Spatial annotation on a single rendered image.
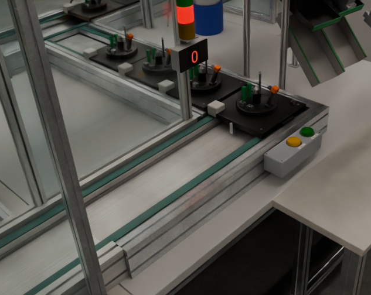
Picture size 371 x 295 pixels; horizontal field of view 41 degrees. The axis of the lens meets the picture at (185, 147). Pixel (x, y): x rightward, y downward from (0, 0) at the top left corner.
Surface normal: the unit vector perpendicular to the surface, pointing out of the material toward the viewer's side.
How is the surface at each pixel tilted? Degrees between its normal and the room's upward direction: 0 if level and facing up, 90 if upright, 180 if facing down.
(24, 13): 90
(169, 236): 90
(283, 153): 0
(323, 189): 0
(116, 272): 90
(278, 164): 90
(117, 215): 0
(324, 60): 45
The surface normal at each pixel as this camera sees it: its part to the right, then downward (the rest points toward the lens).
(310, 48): 0.35, -0.27
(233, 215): -0.07, -0.82
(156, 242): 0.70, 0.36
